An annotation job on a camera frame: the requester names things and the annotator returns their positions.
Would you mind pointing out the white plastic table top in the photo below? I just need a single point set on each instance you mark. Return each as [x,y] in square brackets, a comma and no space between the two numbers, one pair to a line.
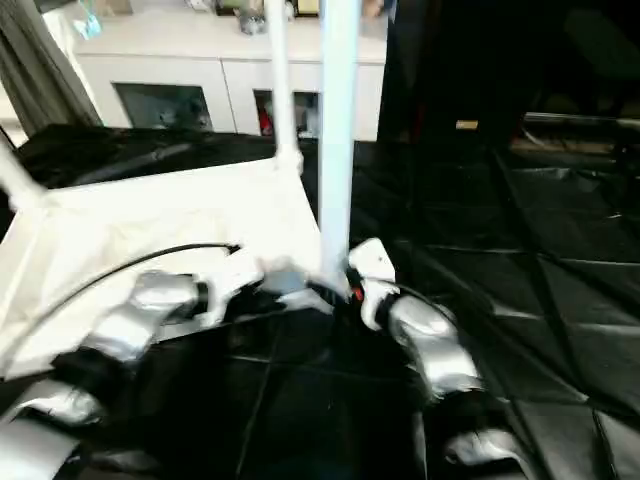
[150,220]

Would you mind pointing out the white plastic table leg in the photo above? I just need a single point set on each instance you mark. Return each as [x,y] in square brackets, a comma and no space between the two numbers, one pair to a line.
[283,80]
[338,130]
[15,175]

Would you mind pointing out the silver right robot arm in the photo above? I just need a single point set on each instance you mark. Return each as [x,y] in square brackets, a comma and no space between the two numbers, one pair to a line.
[430,350]

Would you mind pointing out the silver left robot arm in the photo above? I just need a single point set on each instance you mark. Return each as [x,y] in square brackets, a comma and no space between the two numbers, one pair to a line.
[140,315]

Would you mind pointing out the black plastic mat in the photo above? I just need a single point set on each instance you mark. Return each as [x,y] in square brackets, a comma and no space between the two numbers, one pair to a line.
[540,300]

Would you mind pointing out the white cabinet with glass doors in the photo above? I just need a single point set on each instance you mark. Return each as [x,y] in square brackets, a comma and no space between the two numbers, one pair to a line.
[180,40]

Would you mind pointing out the shiny crumpled foil item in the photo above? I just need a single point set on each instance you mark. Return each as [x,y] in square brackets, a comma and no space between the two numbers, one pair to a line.
[252,16]

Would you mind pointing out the light blue plastic item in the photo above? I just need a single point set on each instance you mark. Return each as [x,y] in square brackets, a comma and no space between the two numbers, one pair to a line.
[90,22]

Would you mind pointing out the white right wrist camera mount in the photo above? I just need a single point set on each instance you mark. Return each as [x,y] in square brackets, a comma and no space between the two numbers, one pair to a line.
[372,262]

